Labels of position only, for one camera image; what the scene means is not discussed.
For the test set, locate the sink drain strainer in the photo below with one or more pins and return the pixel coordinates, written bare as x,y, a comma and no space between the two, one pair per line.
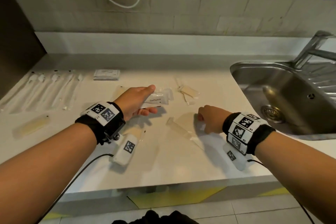
273,114

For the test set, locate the stack of white sachets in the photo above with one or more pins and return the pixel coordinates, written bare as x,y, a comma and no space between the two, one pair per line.
106,75

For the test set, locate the steel faucet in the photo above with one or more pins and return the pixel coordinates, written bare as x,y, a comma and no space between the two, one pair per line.
311,48

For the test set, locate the person's left hand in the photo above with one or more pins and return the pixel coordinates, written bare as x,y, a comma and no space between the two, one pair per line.
130,100

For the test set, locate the person's right forearm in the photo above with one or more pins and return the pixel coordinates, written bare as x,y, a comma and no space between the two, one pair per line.
301,171

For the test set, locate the person's left forearm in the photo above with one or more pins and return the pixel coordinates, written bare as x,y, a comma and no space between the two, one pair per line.
44,168

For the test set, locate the small clear wrapped item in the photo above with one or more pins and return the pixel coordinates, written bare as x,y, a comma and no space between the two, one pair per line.
179,82

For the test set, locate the person's right fingers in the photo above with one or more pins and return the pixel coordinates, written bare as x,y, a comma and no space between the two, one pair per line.
202,117

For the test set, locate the dark cabinet panel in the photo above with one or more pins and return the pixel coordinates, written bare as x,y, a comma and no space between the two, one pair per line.
18,42

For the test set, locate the stainless steel sink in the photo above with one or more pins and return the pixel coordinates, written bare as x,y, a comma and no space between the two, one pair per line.
288,95

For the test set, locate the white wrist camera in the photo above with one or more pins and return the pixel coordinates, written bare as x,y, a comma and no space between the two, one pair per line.
233,157
126,150

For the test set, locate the person's left thumb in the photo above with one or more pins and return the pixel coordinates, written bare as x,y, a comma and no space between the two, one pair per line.
147,111

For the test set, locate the white toothpaste packet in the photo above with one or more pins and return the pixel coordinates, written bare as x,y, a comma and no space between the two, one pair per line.
157,99
166,92

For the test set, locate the person's right hand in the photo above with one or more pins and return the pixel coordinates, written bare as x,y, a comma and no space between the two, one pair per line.
215,120

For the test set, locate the black wristband with markers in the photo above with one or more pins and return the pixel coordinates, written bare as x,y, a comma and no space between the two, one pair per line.
245,132
105,120

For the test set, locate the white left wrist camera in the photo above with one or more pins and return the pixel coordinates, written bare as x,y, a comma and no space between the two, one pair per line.
126,150

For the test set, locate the black right wristband with markers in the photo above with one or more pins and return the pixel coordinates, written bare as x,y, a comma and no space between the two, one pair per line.
245,132

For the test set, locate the person's black clothing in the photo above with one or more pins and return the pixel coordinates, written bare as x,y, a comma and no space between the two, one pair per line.
157,218

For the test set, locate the row of wrapped white toothbrushes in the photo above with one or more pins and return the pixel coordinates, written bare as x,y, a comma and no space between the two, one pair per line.
42,91

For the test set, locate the clear plastic bag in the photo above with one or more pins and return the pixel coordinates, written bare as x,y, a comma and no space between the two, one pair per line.
183,126

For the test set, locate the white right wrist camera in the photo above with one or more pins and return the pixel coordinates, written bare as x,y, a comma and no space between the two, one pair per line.
233,157

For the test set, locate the black left wristband with markers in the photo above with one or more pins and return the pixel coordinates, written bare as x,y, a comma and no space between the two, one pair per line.
105,120

